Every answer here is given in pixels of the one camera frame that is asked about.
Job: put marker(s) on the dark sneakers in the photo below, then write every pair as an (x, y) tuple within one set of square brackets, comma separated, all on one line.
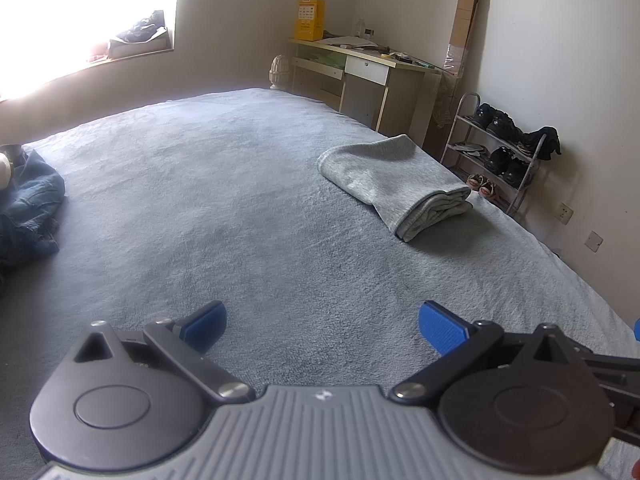
[(142, 27)]

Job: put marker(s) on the white carved bedpost finial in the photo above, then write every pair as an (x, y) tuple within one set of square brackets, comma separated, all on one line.
[(280, 72)]

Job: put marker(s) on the clear bottle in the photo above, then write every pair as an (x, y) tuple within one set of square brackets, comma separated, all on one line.
[(360, 27)]

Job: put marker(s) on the bright window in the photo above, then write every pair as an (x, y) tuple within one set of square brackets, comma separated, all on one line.
[(75, 10)]

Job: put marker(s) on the black crumpled cloth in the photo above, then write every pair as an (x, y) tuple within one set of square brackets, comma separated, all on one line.
[(542, 142)]

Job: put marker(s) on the grey sweatshirt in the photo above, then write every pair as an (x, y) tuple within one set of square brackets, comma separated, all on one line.
[(390, 180)]

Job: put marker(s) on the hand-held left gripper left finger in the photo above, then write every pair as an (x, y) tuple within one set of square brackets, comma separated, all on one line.
[(207, 325)]

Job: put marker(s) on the tall cardboard box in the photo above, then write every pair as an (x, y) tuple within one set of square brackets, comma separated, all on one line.
[(465, 10)]

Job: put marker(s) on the scattered papers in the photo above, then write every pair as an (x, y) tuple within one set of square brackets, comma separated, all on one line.
[(345, 41)]

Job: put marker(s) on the cardboard shoe box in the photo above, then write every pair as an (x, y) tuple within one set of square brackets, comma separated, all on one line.
[(135, 49)]

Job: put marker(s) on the black sneakers pair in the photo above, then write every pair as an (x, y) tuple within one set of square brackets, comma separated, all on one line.
[(497, 121)]

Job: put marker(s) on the metal shoe rack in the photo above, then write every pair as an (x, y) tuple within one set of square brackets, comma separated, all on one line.
[(525, 185)]

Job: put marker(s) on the blue jeans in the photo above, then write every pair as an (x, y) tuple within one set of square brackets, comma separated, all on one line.
[(27, 210)]

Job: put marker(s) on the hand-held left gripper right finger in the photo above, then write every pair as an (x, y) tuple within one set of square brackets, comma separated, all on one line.
[(442, 327)]

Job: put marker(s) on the pink pot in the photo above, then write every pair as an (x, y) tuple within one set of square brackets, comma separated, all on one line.
[(97, 52)]

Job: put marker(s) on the black shoes pair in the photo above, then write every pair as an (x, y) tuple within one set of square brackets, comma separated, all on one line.
[(507, 167)]

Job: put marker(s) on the white canvas sneakers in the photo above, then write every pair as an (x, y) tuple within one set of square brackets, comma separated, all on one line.
[(480, 185)]

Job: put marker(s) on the pale wooden desk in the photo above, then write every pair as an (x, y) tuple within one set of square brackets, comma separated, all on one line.
[(370, 90)]

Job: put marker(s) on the yellow box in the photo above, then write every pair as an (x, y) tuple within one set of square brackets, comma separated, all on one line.
[(307, 20)]

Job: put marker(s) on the grey bed blanket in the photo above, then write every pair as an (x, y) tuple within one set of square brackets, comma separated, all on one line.
[(225, 200)]

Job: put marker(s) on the wall socket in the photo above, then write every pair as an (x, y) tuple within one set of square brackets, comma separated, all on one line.
[(594, 241), (565, 213)]

